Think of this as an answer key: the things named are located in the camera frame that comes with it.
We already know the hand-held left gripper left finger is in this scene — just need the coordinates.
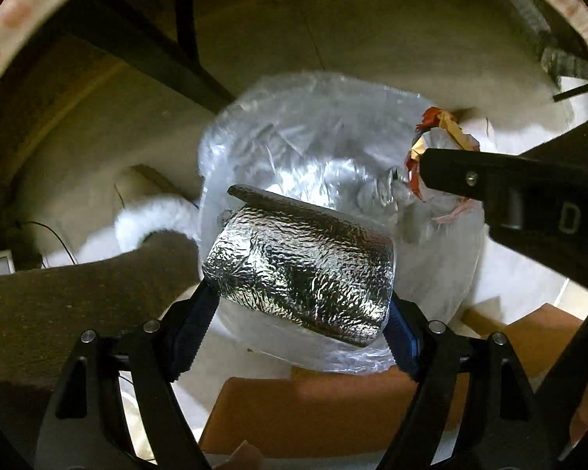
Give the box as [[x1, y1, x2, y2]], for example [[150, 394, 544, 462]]
[[34, 279, 221, 470]]

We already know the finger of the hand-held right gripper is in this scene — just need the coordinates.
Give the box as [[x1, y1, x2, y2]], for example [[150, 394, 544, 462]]
[[418, 148, 520, 229]]

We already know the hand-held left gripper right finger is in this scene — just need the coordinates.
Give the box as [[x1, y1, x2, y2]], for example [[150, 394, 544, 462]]
[[372, 294, 569, 470]]

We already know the red and white wrapper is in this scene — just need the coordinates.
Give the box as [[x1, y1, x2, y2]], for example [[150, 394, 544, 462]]
[[404, 107, 483, 226]]

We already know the silver foil insulated pouch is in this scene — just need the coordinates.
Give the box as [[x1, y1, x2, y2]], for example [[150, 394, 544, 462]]
[[202, 184, 396, 348]]

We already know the clear plastic trash bag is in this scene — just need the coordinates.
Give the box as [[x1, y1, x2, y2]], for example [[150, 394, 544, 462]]
[[196, 71, 488, 375]]

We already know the person's left hand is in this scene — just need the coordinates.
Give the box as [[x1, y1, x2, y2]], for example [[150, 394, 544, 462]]
[[215, 441, 262, 470]]

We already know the brown cardboard box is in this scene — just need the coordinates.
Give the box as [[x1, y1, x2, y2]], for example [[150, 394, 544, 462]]
[[198, 304, 588, 456]]

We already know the black cable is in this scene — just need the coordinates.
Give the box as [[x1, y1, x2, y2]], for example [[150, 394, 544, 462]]
[[17, 222, 79, 266]]

